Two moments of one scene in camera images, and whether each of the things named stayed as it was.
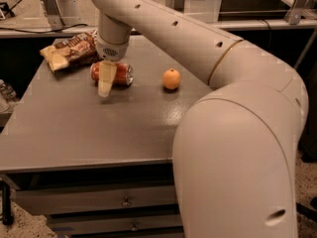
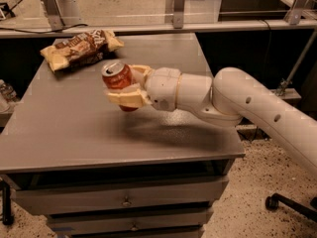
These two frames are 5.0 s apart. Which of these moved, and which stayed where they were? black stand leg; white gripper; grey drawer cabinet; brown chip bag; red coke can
Moved: red coke can; white gripper
Stayed: brown chip bag; grey drawer cabinet; black stand leg
